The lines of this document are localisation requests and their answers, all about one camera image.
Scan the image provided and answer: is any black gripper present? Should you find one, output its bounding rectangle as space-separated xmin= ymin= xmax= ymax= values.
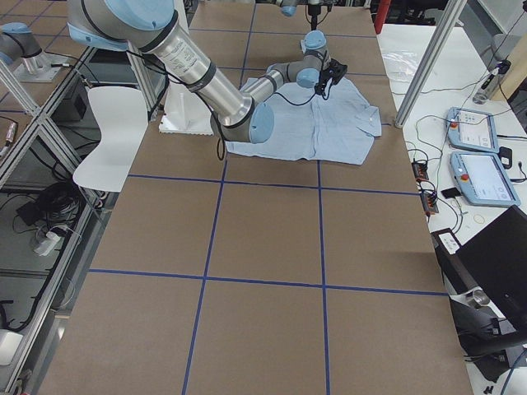
xmin=315 ymin=59 xmax=347 ymax=95

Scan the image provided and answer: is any light blue button-up shirt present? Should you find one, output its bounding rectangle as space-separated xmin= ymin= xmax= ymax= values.
xmin=226 ymin=78 xmax=382 ymax=165

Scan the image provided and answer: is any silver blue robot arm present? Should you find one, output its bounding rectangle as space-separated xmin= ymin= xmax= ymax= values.
xmin=68 ymin=0 xmax=347 ymax=144
xmin=271 ymin=0 xmax=335 ymax=30

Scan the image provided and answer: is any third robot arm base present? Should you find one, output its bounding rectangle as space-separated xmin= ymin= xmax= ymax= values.
xmin=1 ymin=22 xmax=62 ymax=83

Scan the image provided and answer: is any clear plastic bag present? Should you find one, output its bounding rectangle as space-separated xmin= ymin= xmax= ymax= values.
xmin=382 ymin=50 xmax=419 ymax=82

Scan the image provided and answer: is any orange black electronics box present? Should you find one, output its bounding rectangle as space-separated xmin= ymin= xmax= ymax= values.
xmin=411 ymin=161 xmax=430 ymax=182

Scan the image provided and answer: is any upper blue teach pendant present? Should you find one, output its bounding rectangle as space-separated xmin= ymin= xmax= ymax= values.
xmin=446 ymin=107 xmax=499 ymax=153

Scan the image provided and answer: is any blue teach pendant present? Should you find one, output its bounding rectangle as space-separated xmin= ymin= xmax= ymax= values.
xmin=446 ymin=107 xmax=499 ymax=153
xmin=450 ymin=151 xmax=521 ymax=207

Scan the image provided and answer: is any lower blue teach pendant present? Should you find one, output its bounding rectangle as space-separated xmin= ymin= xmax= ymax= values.
xmin=450 ymin=151 xmax=521 ymax=207

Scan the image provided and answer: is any white plastic chair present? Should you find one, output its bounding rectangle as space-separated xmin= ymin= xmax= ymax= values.
xmin=73 ymin=86 xmax=148 ymax=193

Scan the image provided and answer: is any black laptop computer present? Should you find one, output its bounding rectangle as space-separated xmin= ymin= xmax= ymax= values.
xmin=431 ymin=206 xmax=526 ymax=358

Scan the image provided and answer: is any white power strip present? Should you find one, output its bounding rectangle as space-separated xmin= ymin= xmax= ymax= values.
xmin=33 ymin=230 xmax=61 ymax=256

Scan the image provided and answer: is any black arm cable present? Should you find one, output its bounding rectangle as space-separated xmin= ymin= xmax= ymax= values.
xmin=273 ymin=88 xmax=320 ymax=107

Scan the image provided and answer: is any aluminium frame post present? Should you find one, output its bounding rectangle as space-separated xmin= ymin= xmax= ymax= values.
xmin=394 ymin=0 xmax=467 ymax=128

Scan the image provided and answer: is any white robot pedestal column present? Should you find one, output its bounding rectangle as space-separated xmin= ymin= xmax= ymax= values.
xmin=160 ymin=64 xmax=213 ymax=136

